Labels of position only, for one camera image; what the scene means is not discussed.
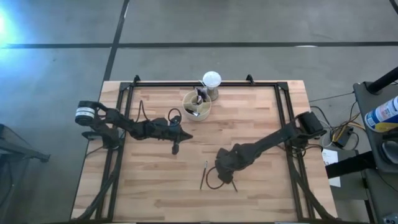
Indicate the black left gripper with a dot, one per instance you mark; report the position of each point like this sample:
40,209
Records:
168,130

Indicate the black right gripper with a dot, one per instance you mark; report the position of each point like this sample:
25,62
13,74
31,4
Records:
225,165

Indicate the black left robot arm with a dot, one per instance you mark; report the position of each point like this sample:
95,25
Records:
124,123

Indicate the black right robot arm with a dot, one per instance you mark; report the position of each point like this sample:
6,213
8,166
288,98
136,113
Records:
273,138

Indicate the beige round divided container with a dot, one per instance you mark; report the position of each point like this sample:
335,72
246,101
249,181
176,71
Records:
202,117

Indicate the grey lamp base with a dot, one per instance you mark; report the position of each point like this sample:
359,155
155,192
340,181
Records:
214,95

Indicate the white light bulb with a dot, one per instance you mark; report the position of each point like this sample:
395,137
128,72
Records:
212,79

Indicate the white paper sheet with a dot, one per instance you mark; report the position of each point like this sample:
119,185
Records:
329,157

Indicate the black power box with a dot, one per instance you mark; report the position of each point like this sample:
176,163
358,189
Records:
343,138

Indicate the black flat bar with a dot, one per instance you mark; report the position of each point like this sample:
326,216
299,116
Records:
351,165

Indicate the black metal stand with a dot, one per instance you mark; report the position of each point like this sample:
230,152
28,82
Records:
31,153

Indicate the grey cart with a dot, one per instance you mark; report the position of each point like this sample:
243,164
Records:
381,193

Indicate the blue white yellow spray can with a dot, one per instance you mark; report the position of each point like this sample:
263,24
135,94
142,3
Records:
382,115

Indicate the grey rounded device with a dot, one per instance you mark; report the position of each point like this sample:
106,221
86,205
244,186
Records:
391,152

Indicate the black pole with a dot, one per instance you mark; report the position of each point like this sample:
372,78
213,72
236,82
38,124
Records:
384,80

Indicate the black aluminium table frame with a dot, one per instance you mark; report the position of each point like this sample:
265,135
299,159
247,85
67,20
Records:
233,84

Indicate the black frame bracket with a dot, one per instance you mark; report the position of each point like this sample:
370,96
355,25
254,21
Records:
136,79
249,79

